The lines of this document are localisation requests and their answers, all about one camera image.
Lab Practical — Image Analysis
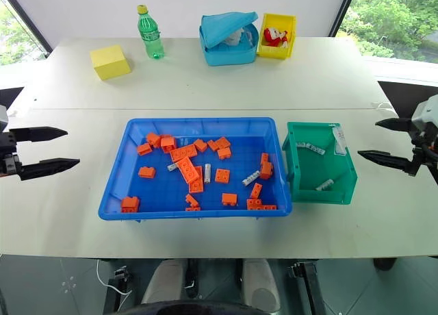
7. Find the light blue container lid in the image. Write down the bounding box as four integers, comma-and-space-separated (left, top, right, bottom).
200, 10, 259, 50

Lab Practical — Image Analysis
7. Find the white paper label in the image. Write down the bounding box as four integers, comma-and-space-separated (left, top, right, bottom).
333, 123, 347, 156

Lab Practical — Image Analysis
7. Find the green plastic bottle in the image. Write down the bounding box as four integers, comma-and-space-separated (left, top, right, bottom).
136, 4, 165, 60

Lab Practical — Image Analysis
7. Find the yellow plastic bin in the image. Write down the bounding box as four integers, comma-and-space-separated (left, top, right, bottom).
256, 12, 297, 60

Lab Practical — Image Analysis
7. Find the red plush toy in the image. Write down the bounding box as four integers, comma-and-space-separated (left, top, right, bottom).
261, 27, 289, 49

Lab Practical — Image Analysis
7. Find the green plastic bin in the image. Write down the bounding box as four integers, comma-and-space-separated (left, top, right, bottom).
281, 121, 359, 205

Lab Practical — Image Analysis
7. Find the black table leg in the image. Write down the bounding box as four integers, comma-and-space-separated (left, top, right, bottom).
101, 259, 133, 315
287, 261, 326, 315

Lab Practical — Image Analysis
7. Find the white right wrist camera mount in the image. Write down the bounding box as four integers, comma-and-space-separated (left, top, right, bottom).
411, 94, 438, 138

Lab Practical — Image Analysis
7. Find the yellow block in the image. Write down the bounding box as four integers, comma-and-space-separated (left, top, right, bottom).
89, 44, 132, 81

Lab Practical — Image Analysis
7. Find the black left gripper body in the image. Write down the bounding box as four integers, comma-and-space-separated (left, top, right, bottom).
0, 129, 23, 177

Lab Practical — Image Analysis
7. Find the blue plastic tray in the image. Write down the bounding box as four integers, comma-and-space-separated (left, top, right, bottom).
98, 116, 294, 223

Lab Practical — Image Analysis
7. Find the light blue container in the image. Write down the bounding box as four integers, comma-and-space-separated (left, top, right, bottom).
198, 22, 259, 67

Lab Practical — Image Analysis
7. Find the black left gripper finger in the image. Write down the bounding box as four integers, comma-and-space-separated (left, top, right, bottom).
9, 126, 68, 143
17, 157, 81, 182

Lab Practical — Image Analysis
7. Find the white item in container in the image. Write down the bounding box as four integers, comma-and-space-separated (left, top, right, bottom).
221, 26, 256, 48

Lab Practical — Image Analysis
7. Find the white cable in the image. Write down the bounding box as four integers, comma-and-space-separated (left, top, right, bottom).
96, 259, 133, 303

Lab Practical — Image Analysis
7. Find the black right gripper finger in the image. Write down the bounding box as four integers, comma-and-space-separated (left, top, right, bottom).
357, 150, 421, 177
374, 117, 416, 133

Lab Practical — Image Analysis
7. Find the grey rounded robot leg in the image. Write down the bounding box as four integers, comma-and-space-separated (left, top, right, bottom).
240, 258, 282, 313
141, 259, 188, 305

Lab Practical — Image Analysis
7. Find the black window frame bar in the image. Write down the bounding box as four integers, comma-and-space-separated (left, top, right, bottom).
0, 0, 55, 60
329, 0, 359, 36

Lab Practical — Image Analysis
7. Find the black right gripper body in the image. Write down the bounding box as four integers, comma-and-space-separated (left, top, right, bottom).
409, 128, 438, 166

